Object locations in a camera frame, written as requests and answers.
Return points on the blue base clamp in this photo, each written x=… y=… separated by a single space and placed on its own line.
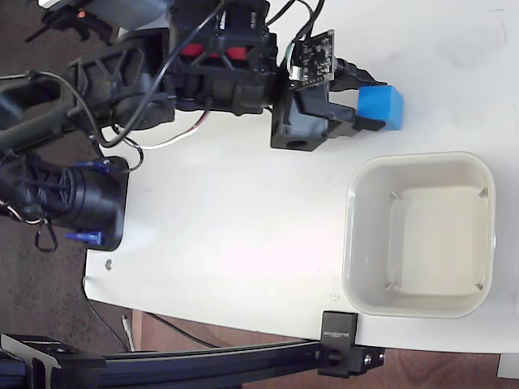
x=94 y=166
x=87 y=237

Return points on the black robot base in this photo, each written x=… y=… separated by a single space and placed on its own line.
x=101 y=206

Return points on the bare camera circuit board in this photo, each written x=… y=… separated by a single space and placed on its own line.
x=314 y=61

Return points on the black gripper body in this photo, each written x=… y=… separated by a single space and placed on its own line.
x=308 y=117

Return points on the blue-gray device housing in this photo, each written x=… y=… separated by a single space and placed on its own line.
x=129 y=12

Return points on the black tripod stand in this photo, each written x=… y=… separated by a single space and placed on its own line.
x=65 y=20

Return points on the black table clamp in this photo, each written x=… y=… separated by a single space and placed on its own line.
x=338 y=344

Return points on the white square plastic bin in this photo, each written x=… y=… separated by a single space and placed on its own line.
x=421 y=243

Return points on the blue cube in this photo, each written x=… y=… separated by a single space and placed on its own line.
x=383 y=106

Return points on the small metal screw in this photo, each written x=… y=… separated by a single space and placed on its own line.
x=108 y=264

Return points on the black six-joint robot arm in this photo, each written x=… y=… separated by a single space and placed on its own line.
x=227 y=81

